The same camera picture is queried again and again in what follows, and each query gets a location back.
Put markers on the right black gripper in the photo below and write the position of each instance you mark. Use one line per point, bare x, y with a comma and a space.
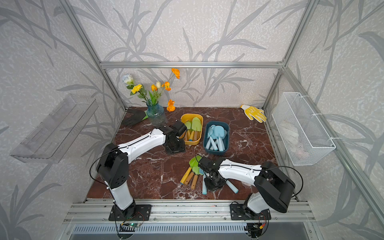
220, 184

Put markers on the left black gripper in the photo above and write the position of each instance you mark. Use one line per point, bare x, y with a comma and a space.
182, 149

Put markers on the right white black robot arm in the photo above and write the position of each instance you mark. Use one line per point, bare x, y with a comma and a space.
275, 189

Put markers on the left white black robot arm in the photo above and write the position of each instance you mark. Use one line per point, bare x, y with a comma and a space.
113, 166

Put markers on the yellow storage box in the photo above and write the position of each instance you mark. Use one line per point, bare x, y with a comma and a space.
189, 117

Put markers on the dark teal storage box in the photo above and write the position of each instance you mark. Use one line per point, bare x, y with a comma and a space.
216, 138

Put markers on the glass vase with flowers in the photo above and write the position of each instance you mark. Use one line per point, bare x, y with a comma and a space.
155, 111

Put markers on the black garden glove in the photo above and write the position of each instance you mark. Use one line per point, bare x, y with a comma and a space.
136, 117

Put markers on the yellow white garden glove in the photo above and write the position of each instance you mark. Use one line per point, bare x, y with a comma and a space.
254, 113

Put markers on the aluminium front rail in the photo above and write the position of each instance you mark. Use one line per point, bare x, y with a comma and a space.
181, 211

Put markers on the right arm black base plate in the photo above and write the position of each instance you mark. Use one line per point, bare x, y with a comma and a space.
241, 213

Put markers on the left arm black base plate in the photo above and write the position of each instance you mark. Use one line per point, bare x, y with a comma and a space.
132, 213

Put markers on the white wire mesh basket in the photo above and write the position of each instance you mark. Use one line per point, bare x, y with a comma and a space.
304, 137

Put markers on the clear plastic wall shelf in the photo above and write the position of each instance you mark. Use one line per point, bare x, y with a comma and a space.
52, 138

